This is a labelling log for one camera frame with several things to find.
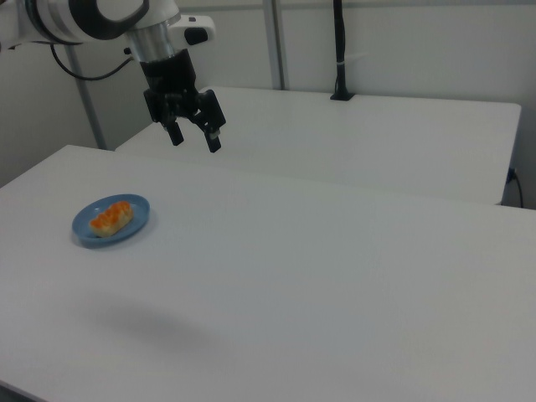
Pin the blue round plate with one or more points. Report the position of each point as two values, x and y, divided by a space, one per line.
136 211

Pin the grey partition post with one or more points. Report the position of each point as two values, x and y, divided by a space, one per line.
277 42
90 109

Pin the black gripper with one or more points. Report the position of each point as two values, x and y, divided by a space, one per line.
167 75

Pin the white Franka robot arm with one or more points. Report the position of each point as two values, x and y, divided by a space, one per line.
63 21

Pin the bread with orange topping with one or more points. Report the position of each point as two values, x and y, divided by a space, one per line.
111 220

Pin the black camera stand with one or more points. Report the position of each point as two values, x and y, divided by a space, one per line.
341 42

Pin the white plain table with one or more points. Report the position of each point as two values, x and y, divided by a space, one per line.
356 142

